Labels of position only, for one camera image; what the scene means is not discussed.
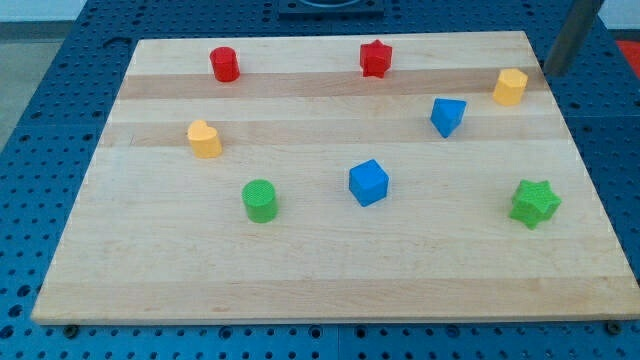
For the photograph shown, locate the yellow hexagon block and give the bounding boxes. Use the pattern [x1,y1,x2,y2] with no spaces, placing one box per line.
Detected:
[492,68,528,106]

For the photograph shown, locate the red cylinder block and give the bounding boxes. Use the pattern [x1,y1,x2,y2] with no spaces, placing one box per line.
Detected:
[209,46,240,82]

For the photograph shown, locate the blue cube block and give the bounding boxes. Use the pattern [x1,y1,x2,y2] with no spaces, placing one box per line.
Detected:
[349,159,389,207]

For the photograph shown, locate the green cylinder block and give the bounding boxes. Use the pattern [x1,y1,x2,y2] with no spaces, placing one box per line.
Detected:
[242,179,278,223]

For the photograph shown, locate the yellow heart block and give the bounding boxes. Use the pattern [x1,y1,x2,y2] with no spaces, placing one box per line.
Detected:
[187,120,223,158]

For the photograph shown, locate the red star block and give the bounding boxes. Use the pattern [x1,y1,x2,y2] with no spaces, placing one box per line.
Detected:
[359,39,393,78]

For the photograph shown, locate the green star block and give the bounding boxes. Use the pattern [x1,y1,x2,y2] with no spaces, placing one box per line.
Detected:
[509,179,562,230]

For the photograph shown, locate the wooden board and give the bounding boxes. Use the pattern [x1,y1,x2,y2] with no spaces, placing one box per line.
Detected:
[32,31,639,325]

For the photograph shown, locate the grey metal pusher rod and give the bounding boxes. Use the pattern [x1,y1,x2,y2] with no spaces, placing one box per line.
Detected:
[542,0,604,76]

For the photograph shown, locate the blue triangle block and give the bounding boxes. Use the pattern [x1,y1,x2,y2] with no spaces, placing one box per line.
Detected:
[430,98,467,138]

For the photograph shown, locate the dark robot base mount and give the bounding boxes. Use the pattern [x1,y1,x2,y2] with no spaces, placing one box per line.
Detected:
[276,0,385,19]

